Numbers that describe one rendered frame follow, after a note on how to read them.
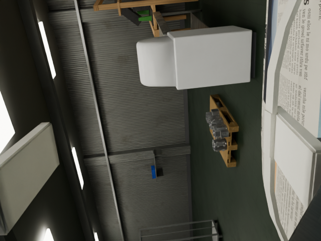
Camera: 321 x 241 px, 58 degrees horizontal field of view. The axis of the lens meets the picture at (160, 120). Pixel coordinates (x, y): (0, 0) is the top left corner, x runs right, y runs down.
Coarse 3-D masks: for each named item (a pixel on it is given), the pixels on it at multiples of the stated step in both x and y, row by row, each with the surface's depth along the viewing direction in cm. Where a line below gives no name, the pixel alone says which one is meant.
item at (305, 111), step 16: (304, 0) 20; (320, 0) 18; (304, 16) 20; (320, 16) 18; (304, 32) 20; (320, 32) 18; (304, 48) 20; (320, 48) 18; (304, 64) 21; (320, 64) 19; (304, 80) 21; (320, 80) 19; (304, 96) 21; (320, 96) 19; (304, 112) 21; (320, 112) 19; (320, 128) 20; (304, 208) 23
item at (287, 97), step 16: (272, 0) 31; (272, 16) 31; (272, 32) 31; (272, 48) 31; (288, 48) 24; (288, 64) 24; (288, 80) 24; (288, 96) 24; (288, 112) 24; (288, 192) 25; (288, 208) 26; (288, 224) 26
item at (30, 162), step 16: (48, 128) 18; (16, 144) 15; (32, 144) 15; (48, 144) 18; (0, 160) 13; (16, 160) 14; (32, 160) 15; (48, 160) 17; (0, 176) 12; (16, 176) 14; (32, 176) 15; (48, 176) 17; (0, 192) 12; (16, 192) 14; (32, 192) 15; (0, 208) 12; (16, 208) 13; (0, 224) 12
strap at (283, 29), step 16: (288, 0) 16; (288, 16) 15; (288, 32) 16; (272, 64) 16; (272, 80) 16; (272, 96) 17; (272, 112) 17; (272, 128) 17; (272, 144) 17; (272, 160) 18; (272, 176) 18; (272, 192) 18; (272, 208) 19; (288, 240) 20
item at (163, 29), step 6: (156, 12) 543; (168, 12) 550; (174, 12) 549; (180, 12) 550; (186, 12) 551; (156, 18) 494; (162, 18) 490; (192, 18) 541; (198, 18) 496; (162, 24) 447; (192, 24) 548; (198, 24) 495; (204, 24) 451; (162, 30) 413; (168, 30) 410
